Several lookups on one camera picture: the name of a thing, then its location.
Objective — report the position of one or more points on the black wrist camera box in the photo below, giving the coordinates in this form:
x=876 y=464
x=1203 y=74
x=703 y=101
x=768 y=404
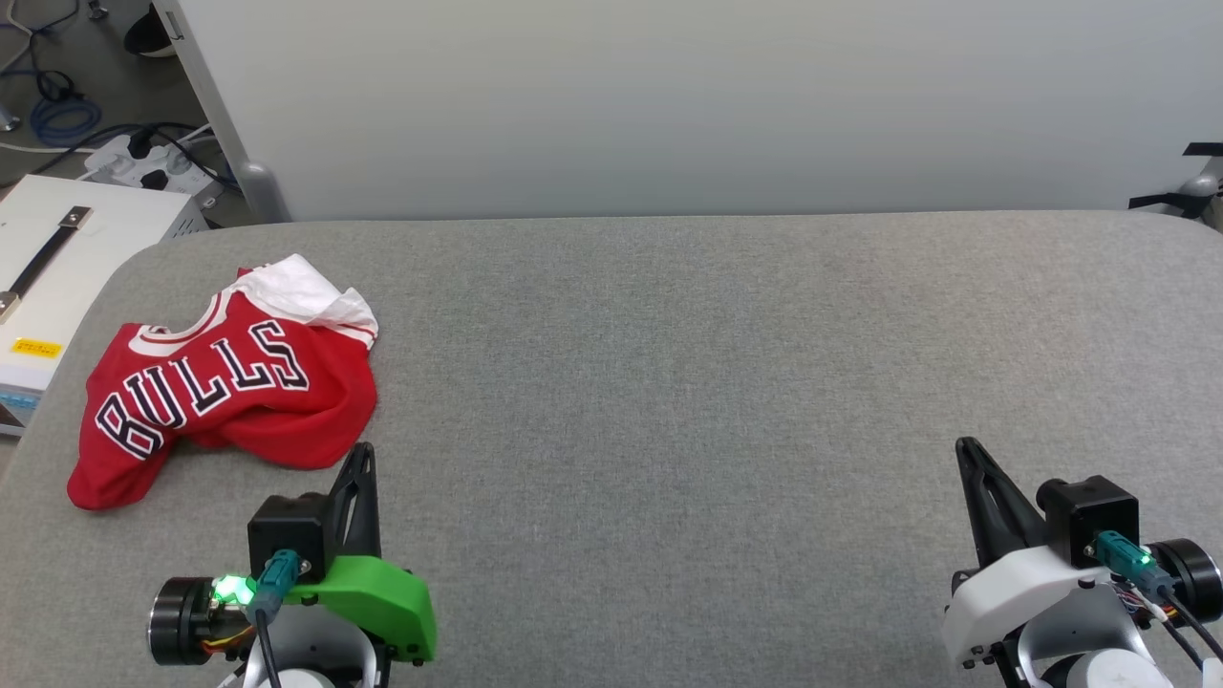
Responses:
x=1089 y=511
x=287 y=526

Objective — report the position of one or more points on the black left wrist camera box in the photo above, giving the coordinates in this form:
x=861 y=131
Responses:
x=287 y=526

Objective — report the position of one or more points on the red Bulls basketball jersey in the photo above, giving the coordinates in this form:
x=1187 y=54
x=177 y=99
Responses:
x=239 y=411

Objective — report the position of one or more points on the black round base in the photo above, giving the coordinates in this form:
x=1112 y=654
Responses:
x=148 y=36

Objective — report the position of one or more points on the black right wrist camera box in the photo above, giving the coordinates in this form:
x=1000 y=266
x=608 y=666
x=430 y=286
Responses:
x=1089 y=511

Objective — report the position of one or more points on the grey metal furniture leg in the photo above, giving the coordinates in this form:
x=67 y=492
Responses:
x=8 y=117

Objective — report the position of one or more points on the yellow warning label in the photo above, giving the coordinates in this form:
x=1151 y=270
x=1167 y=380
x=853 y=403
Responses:
x=35 y=347

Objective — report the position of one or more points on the stand with black tape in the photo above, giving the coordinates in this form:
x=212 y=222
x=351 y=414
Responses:
x=1194 y=196

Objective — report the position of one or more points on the white power strip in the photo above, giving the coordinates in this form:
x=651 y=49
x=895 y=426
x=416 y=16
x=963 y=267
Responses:
x=143 y=167

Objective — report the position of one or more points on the white partition panel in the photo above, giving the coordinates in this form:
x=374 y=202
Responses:
x=669 y=96

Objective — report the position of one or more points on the grey partition foot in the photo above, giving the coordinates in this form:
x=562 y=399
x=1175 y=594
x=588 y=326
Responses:
x=263 y=191

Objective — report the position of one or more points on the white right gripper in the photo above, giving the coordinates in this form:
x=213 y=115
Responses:
x=1003 y=602

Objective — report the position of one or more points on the white equipment box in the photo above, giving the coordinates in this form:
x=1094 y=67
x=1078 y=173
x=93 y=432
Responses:
x=96 y=268

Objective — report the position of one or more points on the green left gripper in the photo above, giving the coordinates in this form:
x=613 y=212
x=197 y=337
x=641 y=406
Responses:
x=382 y=592

